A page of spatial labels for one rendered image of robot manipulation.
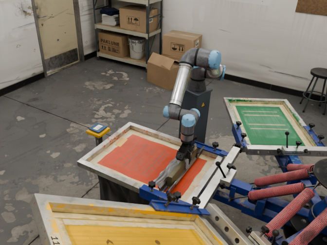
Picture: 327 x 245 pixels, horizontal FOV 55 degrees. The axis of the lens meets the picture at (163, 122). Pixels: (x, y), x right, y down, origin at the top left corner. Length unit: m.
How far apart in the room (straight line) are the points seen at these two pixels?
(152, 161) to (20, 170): 1.99
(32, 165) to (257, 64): 3.85
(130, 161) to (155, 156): 0.18
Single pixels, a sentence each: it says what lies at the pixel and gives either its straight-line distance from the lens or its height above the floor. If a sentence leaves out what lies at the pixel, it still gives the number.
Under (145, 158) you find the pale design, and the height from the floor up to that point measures 0.96.
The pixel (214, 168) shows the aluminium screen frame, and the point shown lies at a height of 0.99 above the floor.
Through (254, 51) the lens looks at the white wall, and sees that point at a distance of 5.58.
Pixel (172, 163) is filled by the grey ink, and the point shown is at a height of 0.96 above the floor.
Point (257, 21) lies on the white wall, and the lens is 5.46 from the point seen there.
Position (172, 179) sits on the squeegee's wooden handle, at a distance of 1.83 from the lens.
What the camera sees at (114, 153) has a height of 0.96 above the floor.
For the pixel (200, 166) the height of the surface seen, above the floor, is 0.96.
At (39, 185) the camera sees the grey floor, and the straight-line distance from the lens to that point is 3.50.
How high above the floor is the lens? 2.26
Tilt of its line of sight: 31 degrees down
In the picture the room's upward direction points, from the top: 2 degrees clockwise
